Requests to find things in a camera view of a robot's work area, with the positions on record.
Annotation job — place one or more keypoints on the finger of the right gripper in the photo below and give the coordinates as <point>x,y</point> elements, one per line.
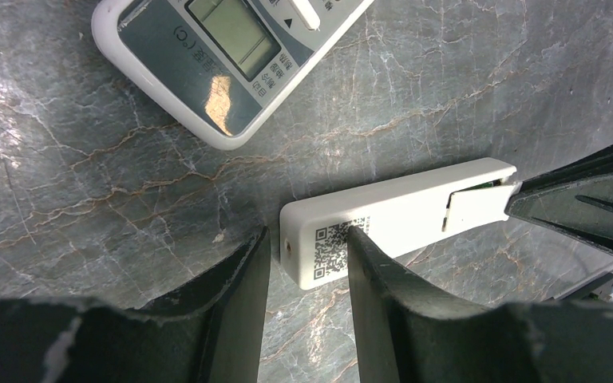
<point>575,200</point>

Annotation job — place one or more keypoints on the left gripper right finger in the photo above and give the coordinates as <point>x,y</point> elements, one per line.
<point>409,330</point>

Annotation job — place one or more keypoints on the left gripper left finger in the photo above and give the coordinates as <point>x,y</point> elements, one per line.
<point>209,329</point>

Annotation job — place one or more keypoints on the long white remote control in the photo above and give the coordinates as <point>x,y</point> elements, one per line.
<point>399,215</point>

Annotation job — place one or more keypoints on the white battery cover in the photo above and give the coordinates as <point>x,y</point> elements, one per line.
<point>478,206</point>

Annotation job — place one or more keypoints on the short white remote control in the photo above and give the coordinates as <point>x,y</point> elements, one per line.
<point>220,68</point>

